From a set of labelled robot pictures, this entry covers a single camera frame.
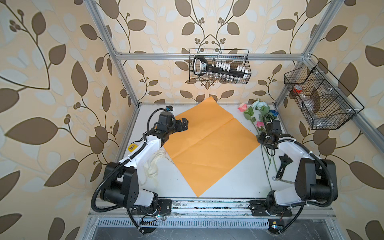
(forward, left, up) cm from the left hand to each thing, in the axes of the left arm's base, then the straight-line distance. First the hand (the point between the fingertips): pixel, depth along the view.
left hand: (182, 120), depth 86 cm
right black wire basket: (+4, -73, +15) cm, 74 cm away
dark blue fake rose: (+20, -65, -14) cm, 69 cm away
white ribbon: (-21, +19, -20) cm, 34 cm away
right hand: (-5, -50, -13) cm, 52 cm away
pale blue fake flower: (+26, -58, -14) cm, 65 cm away
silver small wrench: (-25, -54, -19) cm, 63 cm away
